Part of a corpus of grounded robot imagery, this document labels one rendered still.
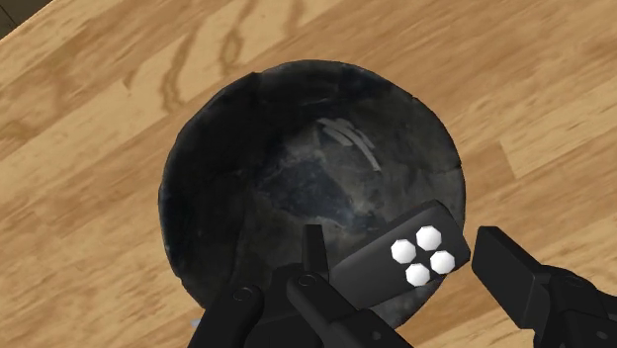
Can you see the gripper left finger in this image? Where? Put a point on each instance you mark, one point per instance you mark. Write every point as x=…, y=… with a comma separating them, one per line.
x=308, y=299

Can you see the black remote control white buttons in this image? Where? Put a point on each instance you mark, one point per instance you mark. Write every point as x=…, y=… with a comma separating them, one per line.
x=400, y=260

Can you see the black bowl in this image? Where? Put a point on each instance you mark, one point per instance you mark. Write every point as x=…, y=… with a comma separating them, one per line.
x=270, y=183

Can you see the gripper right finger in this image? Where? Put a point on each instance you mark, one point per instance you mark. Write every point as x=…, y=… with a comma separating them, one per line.
x=530, y=289

